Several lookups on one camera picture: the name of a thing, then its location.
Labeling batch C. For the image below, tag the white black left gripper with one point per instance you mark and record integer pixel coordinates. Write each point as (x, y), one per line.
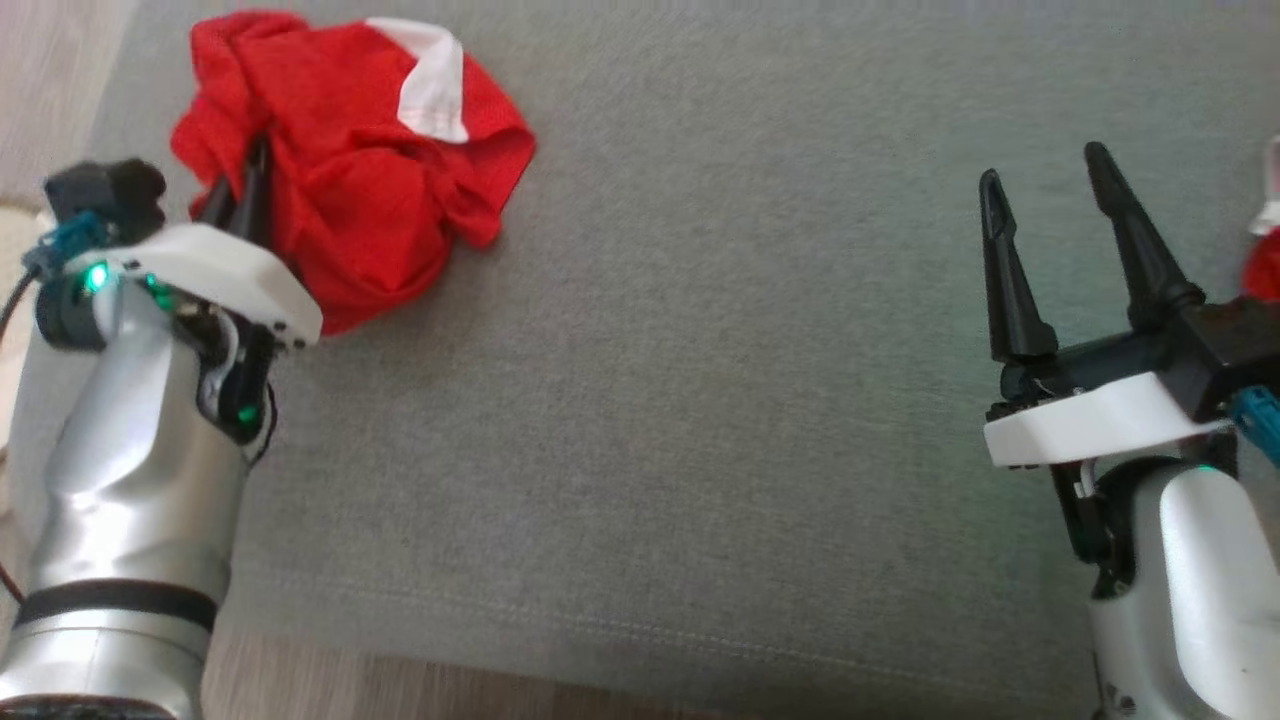
(220, 265)

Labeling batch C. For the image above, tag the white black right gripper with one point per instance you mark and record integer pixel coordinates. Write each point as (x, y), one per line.
(1100, 415)

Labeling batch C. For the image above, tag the red shorts with white stripe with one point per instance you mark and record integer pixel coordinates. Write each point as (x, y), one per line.
(370, 170)

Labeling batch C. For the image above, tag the red basketball jersey black lettering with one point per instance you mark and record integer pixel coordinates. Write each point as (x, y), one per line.
(1265, 260)

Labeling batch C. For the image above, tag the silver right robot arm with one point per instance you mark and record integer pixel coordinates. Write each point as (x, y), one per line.
(1200, 580)

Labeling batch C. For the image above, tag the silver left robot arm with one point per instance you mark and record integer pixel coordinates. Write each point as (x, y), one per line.
(130, 480)

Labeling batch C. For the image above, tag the grey sofa chaise cushion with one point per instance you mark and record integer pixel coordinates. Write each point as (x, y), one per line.
(650, 400)

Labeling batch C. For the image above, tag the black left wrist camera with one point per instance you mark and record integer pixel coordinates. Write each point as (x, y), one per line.
(105, 195)

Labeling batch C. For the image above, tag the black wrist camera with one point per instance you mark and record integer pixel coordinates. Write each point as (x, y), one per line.
(105, 195)
(1235, 350)

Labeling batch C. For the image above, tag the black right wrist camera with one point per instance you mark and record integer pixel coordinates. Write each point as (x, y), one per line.
(1235, 350)

